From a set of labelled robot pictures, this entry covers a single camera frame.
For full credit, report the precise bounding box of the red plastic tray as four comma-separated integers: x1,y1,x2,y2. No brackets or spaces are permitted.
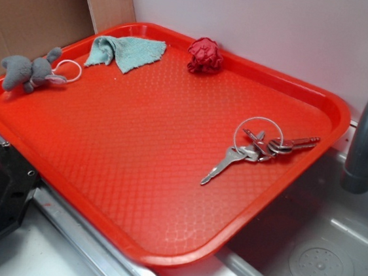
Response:
0,23,350,267

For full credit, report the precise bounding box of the silver key bunch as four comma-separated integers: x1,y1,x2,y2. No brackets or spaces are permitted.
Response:
200,117,321,186

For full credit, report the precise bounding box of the crumpled red cloth ball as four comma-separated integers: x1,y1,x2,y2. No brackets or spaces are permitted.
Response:
187,37,223,74

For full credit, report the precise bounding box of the light green cloth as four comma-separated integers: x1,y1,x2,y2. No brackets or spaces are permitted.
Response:
84,35,167,74

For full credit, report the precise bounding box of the white elastic loop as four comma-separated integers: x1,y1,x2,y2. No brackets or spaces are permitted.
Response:
51,59,83,84

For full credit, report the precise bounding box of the gray toy sink basin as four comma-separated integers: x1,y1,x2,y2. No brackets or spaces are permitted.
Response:
156,130,368,276

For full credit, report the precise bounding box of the gray plush elephant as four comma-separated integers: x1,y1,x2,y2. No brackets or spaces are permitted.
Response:
1,47,67,94

